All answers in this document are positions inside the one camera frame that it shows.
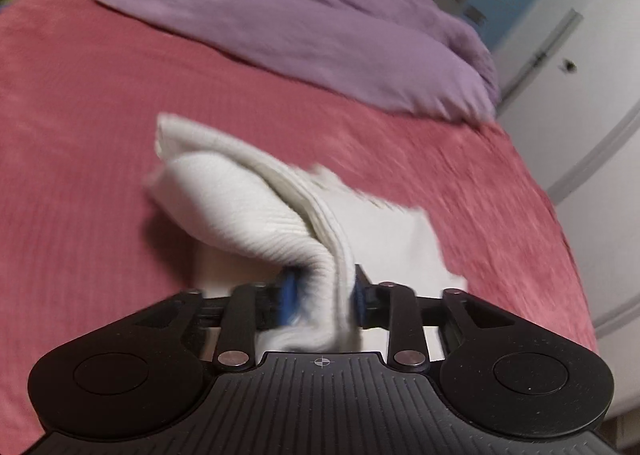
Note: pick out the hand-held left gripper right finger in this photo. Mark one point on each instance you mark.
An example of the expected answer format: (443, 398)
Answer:
(361, 302)

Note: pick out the pink ribbed bed blanket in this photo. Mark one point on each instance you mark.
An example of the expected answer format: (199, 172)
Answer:
(90, 135)

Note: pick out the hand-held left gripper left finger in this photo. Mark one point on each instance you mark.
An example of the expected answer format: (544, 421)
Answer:
(289, 297)

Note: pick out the purple blanket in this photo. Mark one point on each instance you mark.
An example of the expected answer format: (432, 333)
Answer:
(350, 30)

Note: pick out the white ribbed knit sweater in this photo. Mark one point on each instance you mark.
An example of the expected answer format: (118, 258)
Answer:
(260, 215)

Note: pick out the white wardrobe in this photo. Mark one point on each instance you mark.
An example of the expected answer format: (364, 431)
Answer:
(585, 135)

